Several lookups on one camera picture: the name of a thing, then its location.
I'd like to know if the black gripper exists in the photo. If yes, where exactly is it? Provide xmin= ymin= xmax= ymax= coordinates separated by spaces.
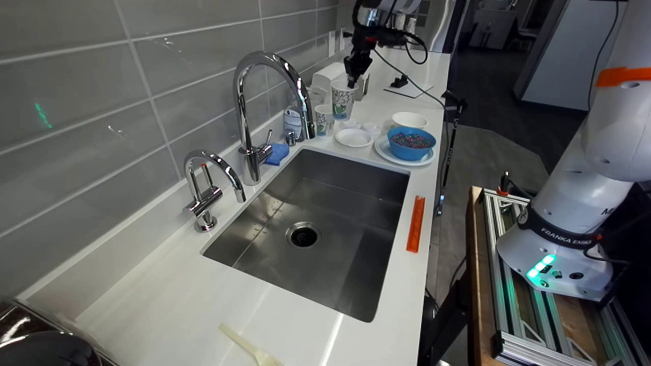
xmin=344 ymin=0 xmax=401 ymax=87

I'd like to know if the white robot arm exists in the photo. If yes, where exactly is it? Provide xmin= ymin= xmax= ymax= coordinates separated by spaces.
xmin=497 ymin=0 xmax=651 ymax=302

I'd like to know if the white plate under cup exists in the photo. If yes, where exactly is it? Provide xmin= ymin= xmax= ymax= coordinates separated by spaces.
xmin=336 ymin=128 xmax=373 ymax=148

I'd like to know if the tall chrome tap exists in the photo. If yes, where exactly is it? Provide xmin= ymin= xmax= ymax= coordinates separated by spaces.
xmin=232 ymin=51 xmax=318 ymax=183

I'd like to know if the stainless steel sink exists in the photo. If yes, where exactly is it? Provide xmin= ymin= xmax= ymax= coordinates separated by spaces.
xmin=205 ymin=150 xmax=409 ymax=323

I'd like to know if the small chrome tap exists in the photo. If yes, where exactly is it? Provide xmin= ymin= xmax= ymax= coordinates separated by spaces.
xmin=184 ymin=148 xmax=246 ymax=232

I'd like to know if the white napkin box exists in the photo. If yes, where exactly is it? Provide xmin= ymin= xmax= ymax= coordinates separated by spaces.
xmin=311 ymin=61 xmax=347 ymax=107

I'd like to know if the white small bowl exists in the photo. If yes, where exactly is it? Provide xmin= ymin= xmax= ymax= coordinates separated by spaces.
xmin=392 ymin=113 xmax=428 ymax=128

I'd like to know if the white plate under bowl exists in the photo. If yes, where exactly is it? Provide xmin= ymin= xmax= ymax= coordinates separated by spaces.
xmin=373 ymin=137 xmax=438 ymax=170

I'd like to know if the clear soap bottle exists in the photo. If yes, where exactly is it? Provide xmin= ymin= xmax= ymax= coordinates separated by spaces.
xmin=283 ymin=111 xmax=304 ymax=143

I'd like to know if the blue bowl of beads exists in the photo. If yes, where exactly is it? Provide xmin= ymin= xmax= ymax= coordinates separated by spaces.
xmin=387 ymin=127 xmax=436 ymax=161

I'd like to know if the blue sponge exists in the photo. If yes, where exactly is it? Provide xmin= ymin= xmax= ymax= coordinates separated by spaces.
xmin=264 ymin=143 xmax=289 ymax=166

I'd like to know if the black power cable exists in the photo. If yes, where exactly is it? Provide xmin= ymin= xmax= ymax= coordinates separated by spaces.
xmin=373 ymin=48 xmax=450 ymax=111

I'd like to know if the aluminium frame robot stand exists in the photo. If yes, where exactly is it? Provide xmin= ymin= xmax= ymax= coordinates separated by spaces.
xmin=467 ymin=188 xmax=651 ymax=366

